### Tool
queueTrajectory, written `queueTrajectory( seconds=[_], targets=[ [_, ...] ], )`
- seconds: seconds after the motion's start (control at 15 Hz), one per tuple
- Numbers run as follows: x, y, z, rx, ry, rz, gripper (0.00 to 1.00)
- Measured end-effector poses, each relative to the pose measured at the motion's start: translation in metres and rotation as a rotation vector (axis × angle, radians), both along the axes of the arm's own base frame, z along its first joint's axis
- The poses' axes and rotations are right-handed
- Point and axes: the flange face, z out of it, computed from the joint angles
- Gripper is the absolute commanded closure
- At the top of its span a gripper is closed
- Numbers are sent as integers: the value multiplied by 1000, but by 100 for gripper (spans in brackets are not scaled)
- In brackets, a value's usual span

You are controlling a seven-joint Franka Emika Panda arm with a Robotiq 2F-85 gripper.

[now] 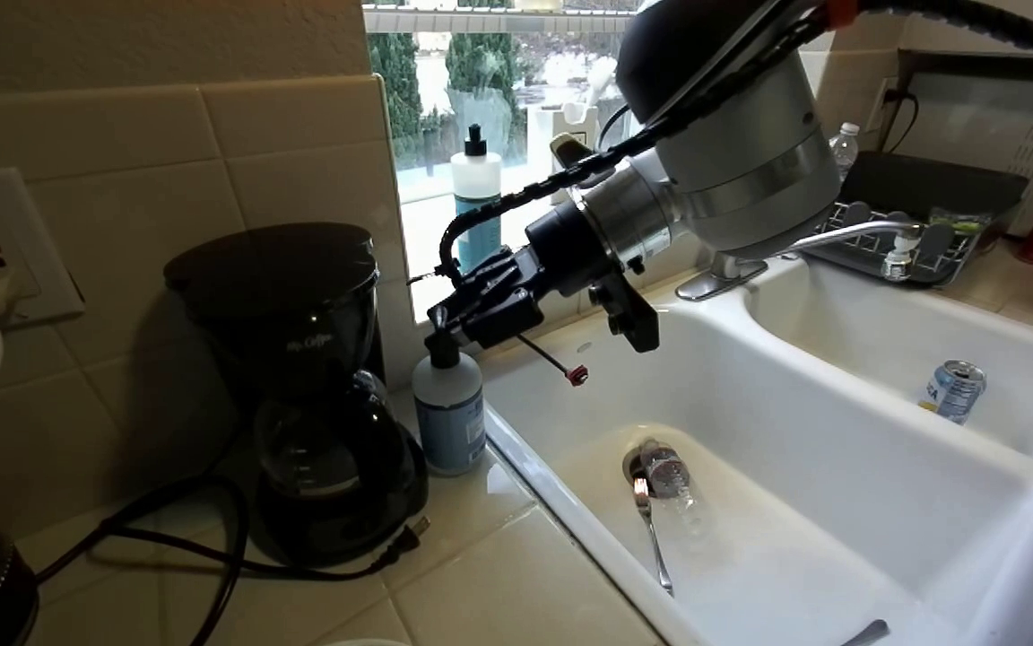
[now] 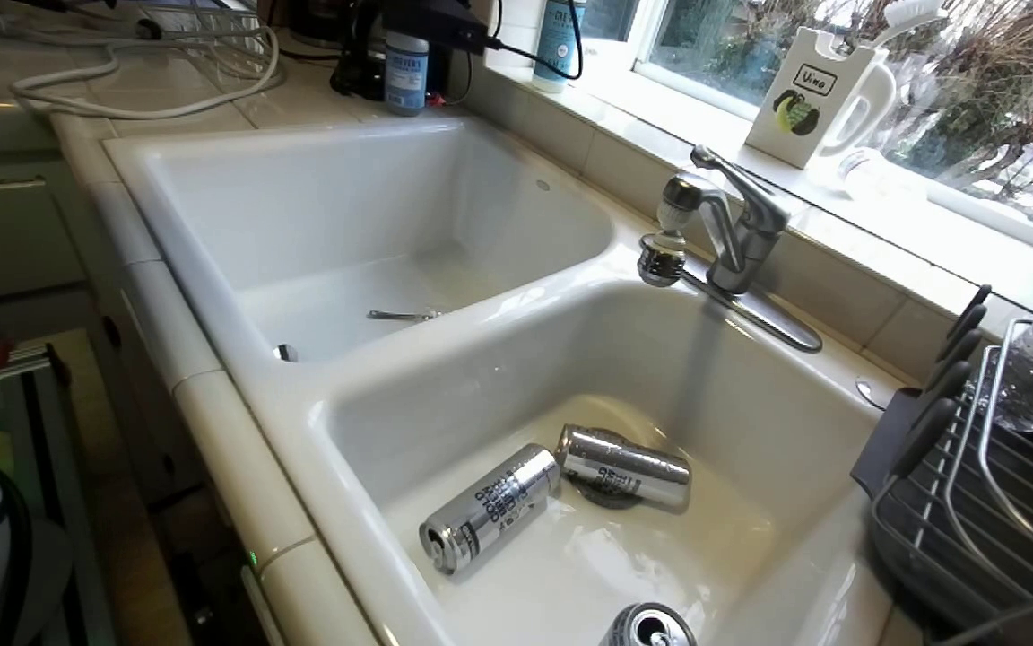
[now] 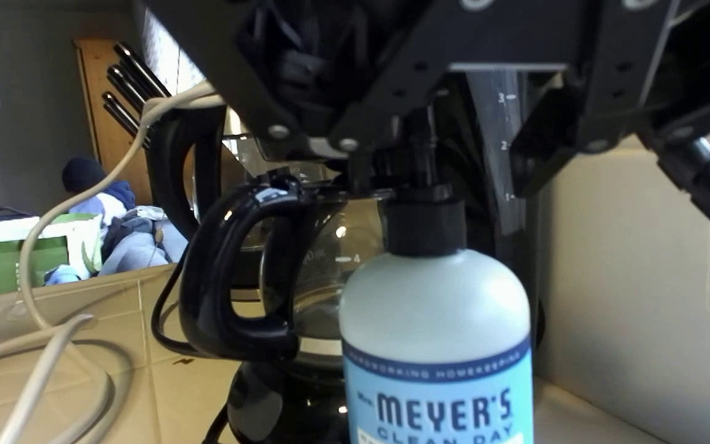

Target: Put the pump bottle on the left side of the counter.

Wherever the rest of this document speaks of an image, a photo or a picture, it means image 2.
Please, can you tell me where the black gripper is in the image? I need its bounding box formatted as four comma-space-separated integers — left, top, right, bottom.
411, 0, 496, 53

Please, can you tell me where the pump soap bottle blue label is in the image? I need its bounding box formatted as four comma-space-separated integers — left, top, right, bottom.
379, 30, 434, 118

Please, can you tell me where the tall dish soap bottle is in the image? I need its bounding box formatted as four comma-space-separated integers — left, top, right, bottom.
535, 0, 588, 86

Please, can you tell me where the white small bottle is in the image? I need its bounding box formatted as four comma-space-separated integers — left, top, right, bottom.
741, 27, 877, 171

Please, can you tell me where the black coffee maker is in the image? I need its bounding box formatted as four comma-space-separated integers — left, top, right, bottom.
327, 0, 474, 100

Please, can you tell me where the white double basin sink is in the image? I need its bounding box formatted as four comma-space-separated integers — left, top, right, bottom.
99, 113, 905, 646

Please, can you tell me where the chrome sink faucet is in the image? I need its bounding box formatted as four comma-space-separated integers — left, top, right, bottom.
636, 144, 824, 354

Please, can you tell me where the clear plastic jug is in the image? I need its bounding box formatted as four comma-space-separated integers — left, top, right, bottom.
822, 53, 905, 163

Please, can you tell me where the silver drink can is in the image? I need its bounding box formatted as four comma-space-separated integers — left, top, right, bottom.
415, 441, 563, 582
555, 425, 697, 518

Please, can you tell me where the white cabinet front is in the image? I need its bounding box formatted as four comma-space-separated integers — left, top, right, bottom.
0, 153, 99, 303

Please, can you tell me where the sink drain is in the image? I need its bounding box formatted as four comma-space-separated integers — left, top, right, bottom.
604, 598, 700, 646

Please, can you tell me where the black dish rack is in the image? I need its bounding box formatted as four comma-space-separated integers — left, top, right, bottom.
849, 284, 1033, 646

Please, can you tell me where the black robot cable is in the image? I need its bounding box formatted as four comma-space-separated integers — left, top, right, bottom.
482, 0, 584, 86

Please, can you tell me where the thick white cable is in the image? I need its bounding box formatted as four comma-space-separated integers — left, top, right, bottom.
6, 17, 282, 126

